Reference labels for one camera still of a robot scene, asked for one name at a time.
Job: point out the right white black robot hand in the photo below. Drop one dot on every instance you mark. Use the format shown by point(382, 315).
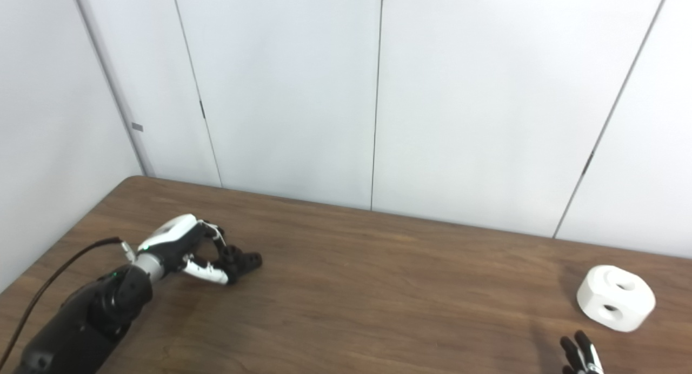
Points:
point(581, 360)

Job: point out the round white plastic piece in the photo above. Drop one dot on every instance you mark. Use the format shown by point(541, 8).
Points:
point(613, 298)

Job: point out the black flanged holder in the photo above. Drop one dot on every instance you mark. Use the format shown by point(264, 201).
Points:
point(246, 261)

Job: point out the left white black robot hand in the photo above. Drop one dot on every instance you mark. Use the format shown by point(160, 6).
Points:
point(173, 239)

